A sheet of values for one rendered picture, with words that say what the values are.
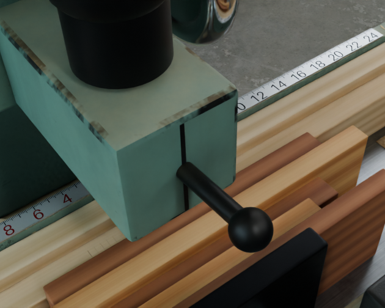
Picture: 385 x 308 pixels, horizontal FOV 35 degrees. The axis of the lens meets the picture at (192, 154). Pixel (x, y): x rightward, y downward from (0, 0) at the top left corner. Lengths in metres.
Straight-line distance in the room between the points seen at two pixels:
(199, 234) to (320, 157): 0.10
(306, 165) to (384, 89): 0.12
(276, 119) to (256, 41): 1.69
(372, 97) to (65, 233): 0.25
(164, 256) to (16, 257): 0.09
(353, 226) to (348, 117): 0.12
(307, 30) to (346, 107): 1.73
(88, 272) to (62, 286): 0.02
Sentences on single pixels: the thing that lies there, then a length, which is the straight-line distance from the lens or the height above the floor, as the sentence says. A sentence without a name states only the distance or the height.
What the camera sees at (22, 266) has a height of 0.95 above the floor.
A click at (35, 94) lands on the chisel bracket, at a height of 1.04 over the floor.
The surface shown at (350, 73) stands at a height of 0.95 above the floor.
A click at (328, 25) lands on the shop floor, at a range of 2.24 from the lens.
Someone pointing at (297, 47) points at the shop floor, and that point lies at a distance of 2.13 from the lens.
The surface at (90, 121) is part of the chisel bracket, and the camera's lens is 0.28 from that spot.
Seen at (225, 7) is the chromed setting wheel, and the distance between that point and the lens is 0.44.
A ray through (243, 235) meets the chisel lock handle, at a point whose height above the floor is 1.05.
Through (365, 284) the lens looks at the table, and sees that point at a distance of 0.43.
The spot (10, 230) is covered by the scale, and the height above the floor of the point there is 0.96.
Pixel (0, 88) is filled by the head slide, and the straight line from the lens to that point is 0.39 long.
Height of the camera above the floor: 1.26
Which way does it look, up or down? 46 degrees down
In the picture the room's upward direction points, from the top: 3 degrees counter-clockwise
